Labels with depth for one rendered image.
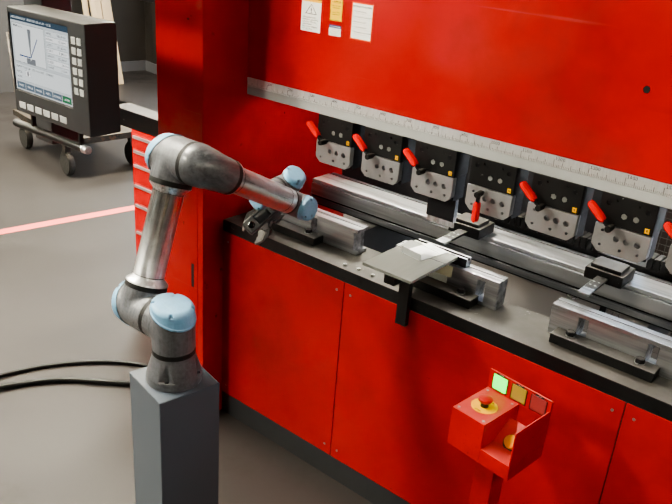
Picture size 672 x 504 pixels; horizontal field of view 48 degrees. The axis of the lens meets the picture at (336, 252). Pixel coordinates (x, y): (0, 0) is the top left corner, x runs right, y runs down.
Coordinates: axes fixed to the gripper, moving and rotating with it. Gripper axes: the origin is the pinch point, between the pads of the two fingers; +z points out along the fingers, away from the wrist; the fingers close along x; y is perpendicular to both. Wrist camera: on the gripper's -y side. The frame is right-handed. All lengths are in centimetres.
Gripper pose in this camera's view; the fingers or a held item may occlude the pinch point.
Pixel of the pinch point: (249, 236)
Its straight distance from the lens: 262.9
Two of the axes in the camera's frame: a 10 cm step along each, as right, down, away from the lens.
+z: -4.6, 5.2, 7.2
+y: 5.8, -4.4, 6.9
